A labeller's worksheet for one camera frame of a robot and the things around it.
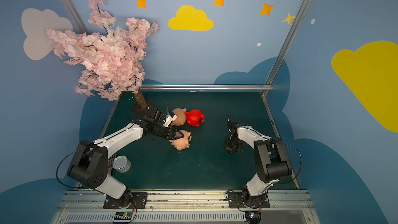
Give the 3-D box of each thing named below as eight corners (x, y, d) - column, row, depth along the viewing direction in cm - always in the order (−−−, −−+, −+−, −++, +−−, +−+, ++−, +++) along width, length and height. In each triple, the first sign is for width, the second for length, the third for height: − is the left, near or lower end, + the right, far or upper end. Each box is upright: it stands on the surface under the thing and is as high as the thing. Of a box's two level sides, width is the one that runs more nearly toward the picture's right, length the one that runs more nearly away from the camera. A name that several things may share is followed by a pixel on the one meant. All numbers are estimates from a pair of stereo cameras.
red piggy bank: (191, 129, 101) (191, 123, 96) (184, 119, 106) (184, 112, 101) (205, 122, 105) (205, 116, 99) (197, 112, 110) (197, 106, 105)
